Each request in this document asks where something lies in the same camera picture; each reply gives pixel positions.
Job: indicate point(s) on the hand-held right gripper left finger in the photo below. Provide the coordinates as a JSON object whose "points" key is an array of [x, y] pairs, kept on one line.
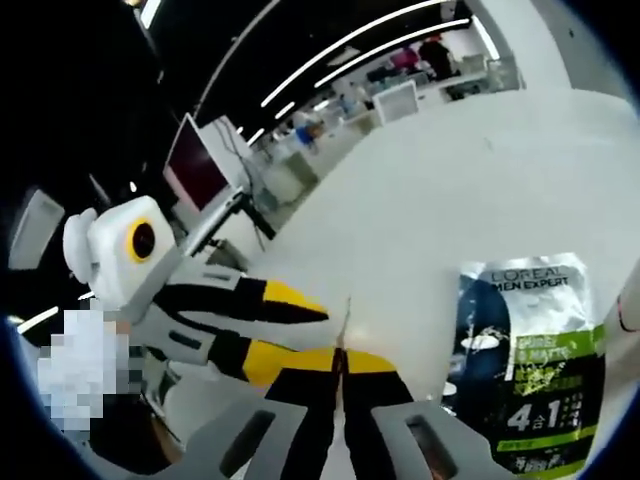
{"points": [[305, 415]]}

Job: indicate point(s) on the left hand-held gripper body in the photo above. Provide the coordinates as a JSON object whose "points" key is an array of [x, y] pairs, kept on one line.
{"points": [[115, 260]]}

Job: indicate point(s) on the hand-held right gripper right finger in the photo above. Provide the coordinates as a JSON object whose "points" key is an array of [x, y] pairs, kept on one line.
{"points": [[370, 415]]}

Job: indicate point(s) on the green black L'Oreal packet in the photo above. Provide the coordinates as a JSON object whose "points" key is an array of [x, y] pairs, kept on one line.
{"points": [[500, 310]]}

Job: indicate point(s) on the white desk black legs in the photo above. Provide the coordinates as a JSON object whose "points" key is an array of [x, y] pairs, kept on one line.
{"points": [[235, 220]]}

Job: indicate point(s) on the grey rectangular panel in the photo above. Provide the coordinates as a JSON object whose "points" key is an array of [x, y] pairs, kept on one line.
{"points": [[37, 230]]}

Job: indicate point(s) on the white monitor dark red screen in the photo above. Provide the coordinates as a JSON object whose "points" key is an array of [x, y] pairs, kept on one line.
{"points": [[197, 170]]}

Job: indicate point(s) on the white office chair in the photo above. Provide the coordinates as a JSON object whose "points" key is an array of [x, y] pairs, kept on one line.
{"points": [[396, 102]]}

